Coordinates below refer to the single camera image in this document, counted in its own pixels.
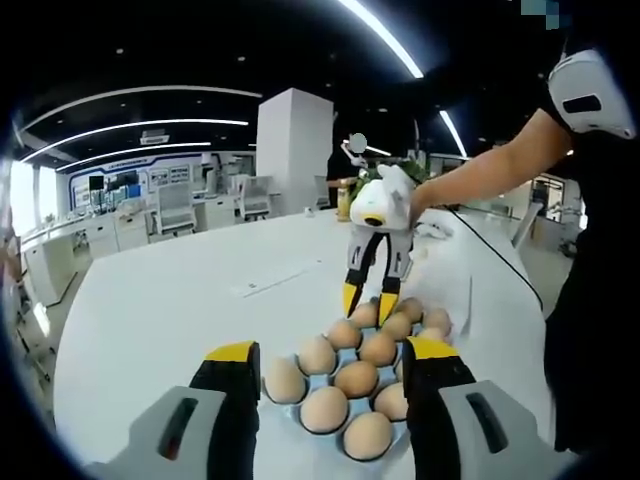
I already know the yellow drink bottle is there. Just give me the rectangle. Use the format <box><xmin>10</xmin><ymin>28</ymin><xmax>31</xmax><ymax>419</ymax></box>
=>
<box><xmin>337</xmin><ymin>185</ymin><xmax>354</xmax><ymax>222</ymax></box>

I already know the white square pillar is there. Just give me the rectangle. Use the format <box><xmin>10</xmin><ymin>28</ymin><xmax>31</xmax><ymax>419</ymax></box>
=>
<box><xmin>257</xmin><ymin>87</ymin><xmax>335</xmax><ymax>221</ymax></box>

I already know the blue framed wall display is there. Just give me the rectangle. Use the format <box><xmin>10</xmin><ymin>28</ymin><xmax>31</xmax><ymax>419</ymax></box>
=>
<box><xmin>69</xmin><ymin>157</ymin><xmax>204</xmax><ymax>211</ymax></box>

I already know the blue egg tray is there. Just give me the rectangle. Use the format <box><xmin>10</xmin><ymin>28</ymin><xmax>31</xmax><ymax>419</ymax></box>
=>
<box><xmin>259</xmin><ymin>297</ymin><xmax>456</xmax><ymax>461</ymax></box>

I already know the brown chicken egg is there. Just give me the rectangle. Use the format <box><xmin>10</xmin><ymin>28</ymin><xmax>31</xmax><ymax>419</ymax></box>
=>
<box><xmin>414</xmin><ymin>325</ymin><xmax>451</xmax><ymax>344</ymax></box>
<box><xmin>299</xmin><ymin>385</ymin><xmax>350</xmax><ymax>434</ymax></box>
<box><xmin>373</xmin><ymin>382</ymin><xmax>409</xmax><ymax>421</ymax></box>
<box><xmin>263</xmin><ymin>360</ymin><xmax>307</xmax><ymax>404</ymax></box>
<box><xmin>343</xmin><ymin>410</ymin><xmax>394</xmax><ymax>460</ymax></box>
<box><xmin>298</xmin><ymin>335</ymin><xmax>339</xmax><ymax>375</ymax></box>
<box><xmin>397</xmin><ymin>297</ymin><xmax>425</xmax><ymax>321</ymax></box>
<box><xmin>423</xmin><ymin>305</ymin><xmax>454</xmax><ymax>329</ymax></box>
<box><xmin>349</xmin><ymin>302</ymin><xmax>381</xmax><ymax>329</ymax></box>
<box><xmin>333</xmin><ymin>360</ymin><xmax>380</xmax><ymax>399</ymax></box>
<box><xmin>359</xmin><ymin>330</ymin><xmax>399</xmax><ymax>365</ymax></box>
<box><xmin>325</xmin><ymin>319</ymin><xmax>362</xmax><ymax>350</ymax></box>
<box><xmin>382</xmin><ymin>312</ymin><xmax>415</xmax><ymax>341</ymax></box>

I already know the white table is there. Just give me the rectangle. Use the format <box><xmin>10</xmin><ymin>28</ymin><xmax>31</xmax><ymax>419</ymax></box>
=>
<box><xmin>52</xmin><ymin>207</ymin><xmax>549</xmax><ymax>480</ymax></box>

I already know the white chest-worn device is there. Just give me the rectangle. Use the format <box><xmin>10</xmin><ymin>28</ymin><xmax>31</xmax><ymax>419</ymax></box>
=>
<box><xmin>547</xmin><ymin>48</ymin><xmax>637</xmax><ymax>140</ymax></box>

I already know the person's black clothed torso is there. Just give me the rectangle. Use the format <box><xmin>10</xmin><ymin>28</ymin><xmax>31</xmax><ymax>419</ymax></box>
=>
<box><xmin>542</xmin><ymin>89</ymin><xmax>636</xmax><ymax>454</ymax></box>

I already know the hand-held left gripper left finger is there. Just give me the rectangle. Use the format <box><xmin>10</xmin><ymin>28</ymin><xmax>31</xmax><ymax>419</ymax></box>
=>
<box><xmin>112</xmin><ymin>339</ymin><xmax>262</xmax><ymax>480</ymax></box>

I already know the clear plastic egg tray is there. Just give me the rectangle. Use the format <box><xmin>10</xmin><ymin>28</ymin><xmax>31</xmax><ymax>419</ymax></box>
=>
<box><xmin>402</xmin><ymin>209</ymin><xmax>476</xmax><ymax>341</ymax></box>

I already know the person's right hand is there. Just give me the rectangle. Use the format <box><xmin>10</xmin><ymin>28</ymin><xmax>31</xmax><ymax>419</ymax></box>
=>
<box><xmin>409</xmin><ymin>182</ymin><xmax>443</xmax><ymax>224</ymax></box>

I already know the green potted plant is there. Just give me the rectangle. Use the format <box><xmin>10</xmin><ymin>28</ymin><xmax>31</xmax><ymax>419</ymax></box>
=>
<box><xmin>355</xmin><ymin>157</ymin><xmax>432</xmax><ymax>191</ymax></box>

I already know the curved ceiling light strip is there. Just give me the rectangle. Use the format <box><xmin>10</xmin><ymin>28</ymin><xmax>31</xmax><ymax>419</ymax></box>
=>
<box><xmin>19</xmin><ymin>84</ymin><xmax>264</xmax><ymax>132</ymax></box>
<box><xmin>22</xmin><ymin>118</ymin><xmax>250</xmax><ymax>162</ymax></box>
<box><xmin>57</xmin><ymin>142</ymin><xmax>212</xmax><ymax>174</ymax></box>

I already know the white laboratory machine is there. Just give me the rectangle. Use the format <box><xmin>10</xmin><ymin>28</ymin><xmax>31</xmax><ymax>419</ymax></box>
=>
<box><xmin>202</xmin><ymin>153</ymin><xmax>232</xmax><ymax>204</ymax></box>

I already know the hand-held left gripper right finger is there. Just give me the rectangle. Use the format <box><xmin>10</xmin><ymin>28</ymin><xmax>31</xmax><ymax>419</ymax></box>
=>
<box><xmin>401</xmin><ymin>335</ymin><xmax>566</xmax><ymax>480</ymax></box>

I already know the long ceiling light strip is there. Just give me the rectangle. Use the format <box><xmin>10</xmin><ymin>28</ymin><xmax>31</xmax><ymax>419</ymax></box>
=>
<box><xmin>438</xmin><ymin>109</ymin><xmax>469</xmax><ymax>157</ymax></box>
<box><xmin>337</xmin><ymin>0</ymin><xmax>425</xmax><ymax>79</ymax></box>

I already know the white crumpled cloth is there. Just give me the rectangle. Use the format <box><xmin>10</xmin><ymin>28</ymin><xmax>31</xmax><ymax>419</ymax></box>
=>
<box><xmin>415</xmin><ymin>221</ymin><xmax>455</xmax><ymax>240</ymax></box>

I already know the white workbench row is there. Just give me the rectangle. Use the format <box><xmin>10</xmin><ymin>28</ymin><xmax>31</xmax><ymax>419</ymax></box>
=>
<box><xmin>19</xmin><ymin>214</ymin><xmax>151</xmax><ymax>306</ymax></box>

